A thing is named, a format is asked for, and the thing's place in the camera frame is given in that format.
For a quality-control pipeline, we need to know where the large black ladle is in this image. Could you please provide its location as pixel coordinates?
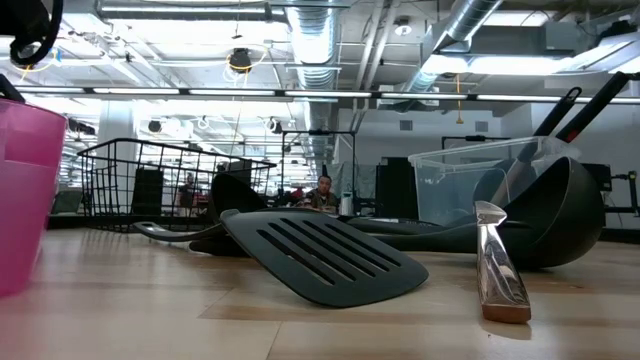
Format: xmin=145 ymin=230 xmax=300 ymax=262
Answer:
xmin=372 ymin=156 xmax=607 ymax=271

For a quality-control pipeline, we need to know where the clear plastic bin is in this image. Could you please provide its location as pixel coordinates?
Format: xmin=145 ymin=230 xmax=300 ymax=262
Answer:
xmin=407 ymin=135 xmax=584 ymax=227

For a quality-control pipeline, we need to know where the silver ventilation duct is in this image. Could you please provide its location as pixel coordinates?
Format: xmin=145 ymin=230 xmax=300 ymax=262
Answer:
xmin=285 ymin=0 xmax=342 ymax=166
xmin=399 ymin=0 xmax=504 ymax=96

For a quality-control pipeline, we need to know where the grey slotted spatula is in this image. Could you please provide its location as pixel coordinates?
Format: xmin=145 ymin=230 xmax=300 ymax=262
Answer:
xmin=132 ymin=207 xmax=430 ymax=310

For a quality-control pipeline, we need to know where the pink plastic bin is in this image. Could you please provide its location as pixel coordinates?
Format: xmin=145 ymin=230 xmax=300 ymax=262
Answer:
xmin=0 ymin=97 xmax=69 ymax=300

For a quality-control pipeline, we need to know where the black cabinet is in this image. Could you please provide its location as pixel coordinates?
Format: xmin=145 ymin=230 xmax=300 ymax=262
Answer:
xmin=374 ymin=156 xmax=419 ymax=221

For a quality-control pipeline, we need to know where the black utensil red-marked handle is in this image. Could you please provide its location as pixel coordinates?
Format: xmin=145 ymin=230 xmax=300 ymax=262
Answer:
xmin=554 ymin=71 xmax=640 ymax=145

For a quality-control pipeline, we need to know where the person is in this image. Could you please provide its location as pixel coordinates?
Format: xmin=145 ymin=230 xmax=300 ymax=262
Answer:
xmin=301 ymin=173 xmax=342 ymax=212
xmin=177 ymin=172 xmax=201 ymax=217

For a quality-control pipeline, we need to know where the black background station frame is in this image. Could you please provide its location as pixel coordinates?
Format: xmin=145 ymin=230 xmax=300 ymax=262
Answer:
xmin=280 ymin=129 xmax=357 ymax=211

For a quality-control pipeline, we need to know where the black reel yellow cord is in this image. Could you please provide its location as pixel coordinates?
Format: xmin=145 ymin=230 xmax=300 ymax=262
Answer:
xmin=227 ymin=47 xmax=255 ymax=75

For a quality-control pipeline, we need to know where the long linear ceiling light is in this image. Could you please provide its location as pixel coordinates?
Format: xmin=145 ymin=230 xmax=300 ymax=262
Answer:
xmin=0 ymin=84 xmax=640 ymax=105

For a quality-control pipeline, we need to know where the black wire basket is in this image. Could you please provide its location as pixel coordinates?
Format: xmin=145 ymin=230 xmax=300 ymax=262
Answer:
xmin=77 ymin=138 xmax=278 ymax=234

